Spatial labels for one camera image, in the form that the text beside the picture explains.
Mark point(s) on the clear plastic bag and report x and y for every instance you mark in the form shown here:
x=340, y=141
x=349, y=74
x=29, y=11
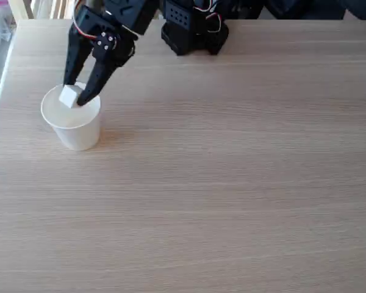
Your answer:
x=0, y=21

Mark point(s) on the pale wooden slat frame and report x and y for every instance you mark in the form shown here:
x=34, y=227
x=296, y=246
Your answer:
x=45, y=9

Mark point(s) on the white paper cup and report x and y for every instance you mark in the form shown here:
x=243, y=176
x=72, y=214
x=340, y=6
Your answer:
x=76, y=128

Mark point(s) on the dark blue furniture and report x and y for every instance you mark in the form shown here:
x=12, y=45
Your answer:
x=308, y=9

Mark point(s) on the white block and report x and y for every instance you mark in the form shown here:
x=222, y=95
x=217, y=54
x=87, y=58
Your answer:
x=69, y=95

